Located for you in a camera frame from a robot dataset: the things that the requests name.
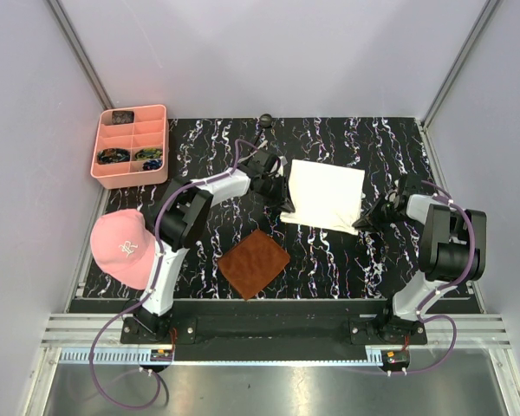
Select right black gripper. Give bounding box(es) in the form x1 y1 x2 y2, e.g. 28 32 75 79
353 193 408 235

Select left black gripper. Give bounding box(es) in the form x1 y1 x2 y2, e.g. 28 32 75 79
259 174 295 214

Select white cloth napkin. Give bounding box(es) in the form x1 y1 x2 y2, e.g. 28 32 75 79
280 159 365 236

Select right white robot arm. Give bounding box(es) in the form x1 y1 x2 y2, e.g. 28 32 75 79
353 173 487 344

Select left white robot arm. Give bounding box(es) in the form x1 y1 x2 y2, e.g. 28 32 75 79
125 149 295 343

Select black marble patterned mat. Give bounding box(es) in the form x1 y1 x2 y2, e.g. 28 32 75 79
67 116 482 315

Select brown folded cloth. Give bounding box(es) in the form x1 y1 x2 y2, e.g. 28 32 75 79
218 230 290 300

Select black spoon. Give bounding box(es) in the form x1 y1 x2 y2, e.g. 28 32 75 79
254 114 273 146

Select pink divided organizer tray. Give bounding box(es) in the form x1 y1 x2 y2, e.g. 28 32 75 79
90 104 169 190

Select pink baseball cap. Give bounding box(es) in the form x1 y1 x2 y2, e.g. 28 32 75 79
90 209 156 290

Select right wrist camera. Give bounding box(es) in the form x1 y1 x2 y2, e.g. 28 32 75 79
387 174 410 198

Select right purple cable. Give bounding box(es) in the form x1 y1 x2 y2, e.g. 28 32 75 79
341 179 478 376

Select purple cable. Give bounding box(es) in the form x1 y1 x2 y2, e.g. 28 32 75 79
88 139 261 408
341 179 478 376

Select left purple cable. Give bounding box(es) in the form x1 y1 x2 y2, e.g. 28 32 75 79
88 139 261 408

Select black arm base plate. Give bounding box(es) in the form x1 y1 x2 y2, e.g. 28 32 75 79
120 299 427 363

